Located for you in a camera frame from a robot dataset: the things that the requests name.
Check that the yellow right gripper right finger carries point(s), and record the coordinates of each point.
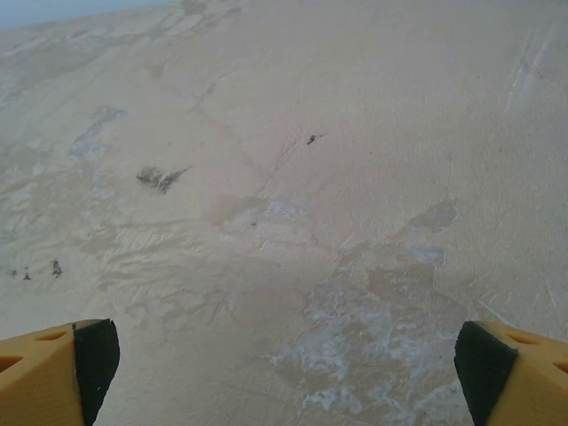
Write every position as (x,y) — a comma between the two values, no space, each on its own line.
(523,381)

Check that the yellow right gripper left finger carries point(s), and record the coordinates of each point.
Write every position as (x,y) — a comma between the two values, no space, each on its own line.
(40,381)

